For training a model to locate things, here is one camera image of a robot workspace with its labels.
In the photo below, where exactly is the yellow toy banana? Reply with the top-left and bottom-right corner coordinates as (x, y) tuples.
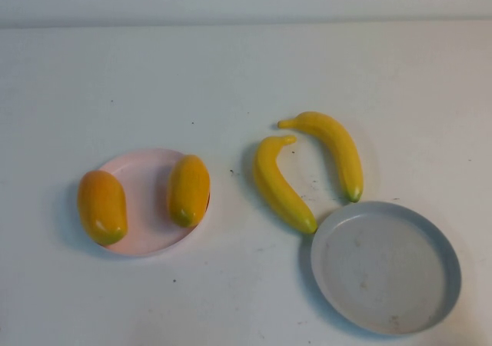
(278, 111), (364, 204)
(252, 135), (318, 235)

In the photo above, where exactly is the orange-yellow toy mango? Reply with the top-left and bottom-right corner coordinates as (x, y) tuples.
(167, 154), (211, 228)
(77, 170), (128, 246)

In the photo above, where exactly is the pink round plate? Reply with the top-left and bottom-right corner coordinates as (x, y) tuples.
(91, 148), (211, 258)

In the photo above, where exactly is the grey round plate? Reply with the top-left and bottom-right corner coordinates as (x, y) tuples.
(310, 201), (462, 336)

